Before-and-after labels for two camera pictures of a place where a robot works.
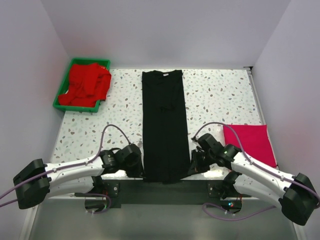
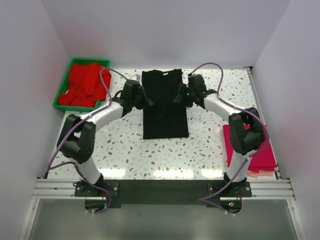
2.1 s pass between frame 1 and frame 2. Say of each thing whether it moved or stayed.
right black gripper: moved
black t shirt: moved
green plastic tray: stayed
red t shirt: stayed
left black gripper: moved
